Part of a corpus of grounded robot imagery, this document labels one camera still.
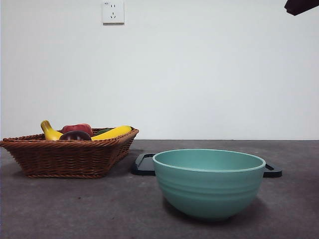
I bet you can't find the mint green bowl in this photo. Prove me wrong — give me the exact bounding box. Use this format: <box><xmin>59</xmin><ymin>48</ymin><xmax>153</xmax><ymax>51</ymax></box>
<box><xmin>152</xmin><ymin>148</ymin><xmax>267</xmax><ymax>223</ymax></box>

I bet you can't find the dark red plum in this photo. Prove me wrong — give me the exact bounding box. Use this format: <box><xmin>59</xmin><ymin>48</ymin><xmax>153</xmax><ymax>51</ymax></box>
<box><xmin>59</xmin><ymin>130</ymin><xmax>93</xmax><ymax>141</ymax></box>

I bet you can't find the dark teal rectangular tray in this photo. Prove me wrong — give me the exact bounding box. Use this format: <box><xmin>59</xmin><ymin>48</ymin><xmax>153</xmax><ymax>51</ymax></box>
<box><xmin>131</xmin><ymin>153</ymin><xmax>284</xmax><ymax>178</ymax></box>

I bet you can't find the yellow banana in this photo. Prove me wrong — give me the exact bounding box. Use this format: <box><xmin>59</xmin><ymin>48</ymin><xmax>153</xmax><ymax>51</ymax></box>
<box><xmin>40</xmin><ymin>119</ymin><xmax>134</xmax><ymax>141</ymax></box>

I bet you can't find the red yellow apple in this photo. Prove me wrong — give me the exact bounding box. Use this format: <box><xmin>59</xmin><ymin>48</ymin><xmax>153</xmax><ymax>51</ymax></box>
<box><xmin>62</xmin><ymin>123</ymin><xmax>94</xmax><ymax>136</ymax></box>

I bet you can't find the brown wicker basket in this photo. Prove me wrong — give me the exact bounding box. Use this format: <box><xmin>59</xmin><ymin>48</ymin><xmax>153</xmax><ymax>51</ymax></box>
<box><xmin>0</xmin><ymin>127</ymin><xmax>140</xmax><ymax>179</ymax></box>

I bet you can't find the white wall socket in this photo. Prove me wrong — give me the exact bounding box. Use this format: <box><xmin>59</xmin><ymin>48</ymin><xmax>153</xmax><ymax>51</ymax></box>
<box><xmin>102</xmin><ymin>0</ymin><xmax>125</xmax><ymax>25</ymax></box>

